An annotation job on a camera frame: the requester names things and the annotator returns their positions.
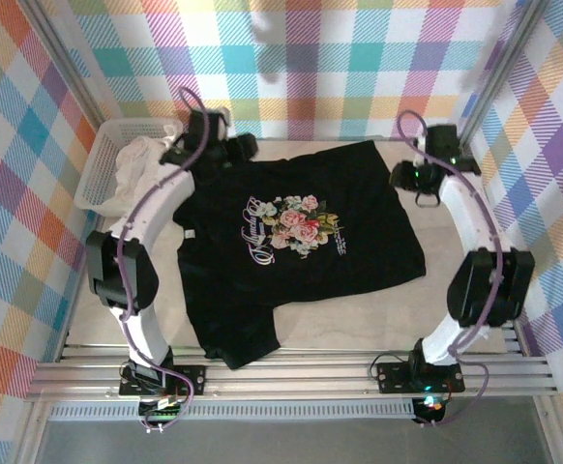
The black floral print t-shirt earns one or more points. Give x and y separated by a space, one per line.
262 290

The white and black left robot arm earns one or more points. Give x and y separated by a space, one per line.
148 333

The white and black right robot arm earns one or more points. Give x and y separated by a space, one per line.
455 212

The crumpled white cloth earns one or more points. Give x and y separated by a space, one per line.
136 159

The white perforated plastic basket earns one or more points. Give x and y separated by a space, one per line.
97 159

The controller board with lit LED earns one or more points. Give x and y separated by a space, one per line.
429 403

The green terminal controller board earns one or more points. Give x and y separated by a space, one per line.
163 413

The aluminium frame post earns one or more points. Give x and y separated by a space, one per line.
64 58
509 48

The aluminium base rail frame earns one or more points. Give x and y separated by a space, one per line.
286 379

